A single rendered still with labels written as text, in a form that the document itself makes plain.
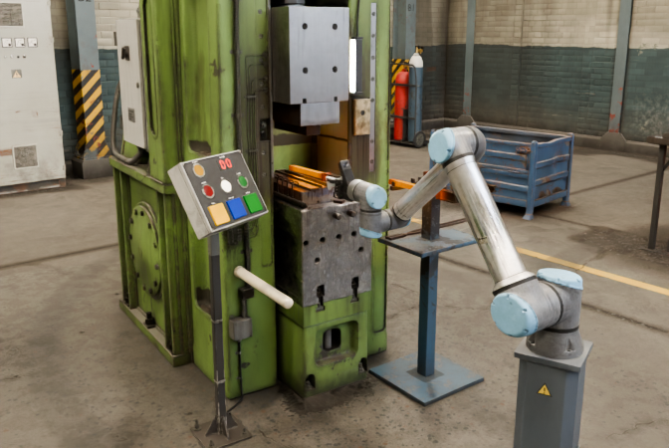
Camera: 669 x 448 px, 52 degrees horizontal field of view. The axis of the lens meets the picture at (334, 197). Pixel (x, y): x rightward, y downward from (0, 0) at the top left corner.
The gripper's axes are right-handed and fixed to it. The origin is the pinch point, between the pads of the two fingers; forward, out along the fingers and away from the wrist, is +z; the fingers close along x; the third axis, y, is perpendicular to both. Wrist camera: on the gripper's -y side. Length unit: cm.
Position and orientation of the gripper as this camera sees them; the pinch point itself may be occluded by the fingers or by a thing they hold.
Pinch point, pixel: (329, 175)
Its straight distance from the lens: 301.1
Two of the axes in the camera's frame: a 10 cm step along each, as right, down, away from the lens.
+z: -5.5, -2.0, 8.1
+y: -0.1, 9.7, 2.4
